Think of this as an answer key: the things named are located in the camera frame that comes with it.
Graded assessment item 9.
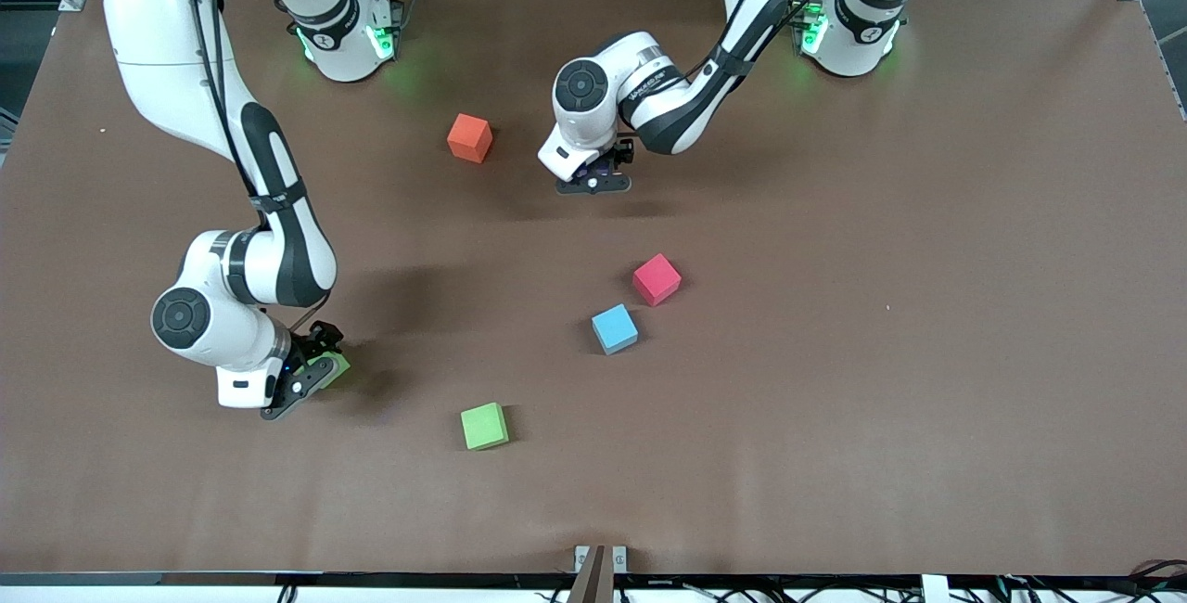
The grey metal bracket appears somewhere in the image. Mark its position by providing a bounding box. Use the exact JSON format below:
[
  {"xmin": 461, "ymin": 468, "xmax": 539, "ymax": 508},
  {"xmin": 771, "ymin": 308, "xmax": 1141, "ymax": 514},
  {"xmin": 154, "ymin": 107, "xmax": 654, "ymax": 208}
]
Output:
[{"xmin": 574, "ymin": 545, "xmax": 629, "ymax": 574}]

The red foam block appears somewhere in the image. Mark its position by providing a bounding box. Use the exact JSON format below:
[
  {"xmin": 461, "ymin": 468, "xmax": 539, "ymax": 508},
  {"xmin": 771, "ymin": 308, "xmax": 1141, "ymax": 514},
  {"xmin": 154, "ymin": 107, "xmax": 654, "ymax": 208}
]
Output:
[{"xmin": 632, "ymin": 253, "xmax": 683, "ymax": 307}]

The orange foam block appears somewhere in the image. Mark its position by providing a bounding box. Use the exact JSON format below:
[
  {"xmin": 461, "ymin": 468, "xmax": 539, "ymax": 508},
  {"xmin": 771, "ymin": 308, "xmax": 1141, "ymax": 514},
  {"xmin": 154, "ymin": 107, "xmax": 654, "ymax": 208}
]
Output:
[{"xmin": 447, "ymin": 113, "xmax": 494, "ymax": 164}]

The brown camera pole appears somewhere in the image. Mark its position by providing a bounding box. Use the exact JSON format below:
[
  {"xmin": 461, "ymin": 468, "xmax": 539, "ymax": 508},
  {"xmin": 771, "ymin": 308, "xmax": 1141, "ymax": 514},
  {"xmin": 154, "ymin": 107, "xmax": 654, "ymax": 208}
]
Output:
[{"xmin": 568, "ymin": 545, "xmax": 615, "ymax": 603}]

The black cable bundle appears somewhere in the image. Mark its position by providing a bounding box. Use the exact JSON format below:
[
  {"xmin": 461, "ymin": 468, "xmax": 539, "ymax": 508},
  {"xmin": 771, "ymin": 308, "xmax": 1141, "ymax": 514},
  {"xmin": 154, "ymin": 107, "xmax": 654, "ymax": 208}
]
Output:
[{"xmin": 997, "ymin": 561, "xmax": 1187, "ymax": 603}]

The blue foam block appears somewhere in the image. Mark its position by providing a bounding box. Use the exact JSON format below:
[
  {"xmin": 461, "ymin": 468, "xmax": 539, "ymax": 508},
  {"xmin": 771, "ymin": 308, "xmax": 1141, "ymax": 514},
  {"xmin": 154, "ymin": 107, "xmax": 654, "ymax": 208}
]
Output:
[{"xmin": 592, "ymin": 303, "xmax": 640, "ymax": 356}]

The brown table cover sheet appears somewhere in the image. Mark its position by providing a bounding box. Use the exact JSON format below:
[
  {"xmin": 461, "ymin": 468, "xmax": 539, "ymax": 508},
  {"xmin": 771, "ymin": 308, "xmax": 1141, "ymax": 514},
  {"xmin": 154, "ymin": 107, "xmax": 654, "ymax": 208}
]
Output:
[{"xmin": 0, "ymin": 0, "xmax": 1187, "ymax": 578}]

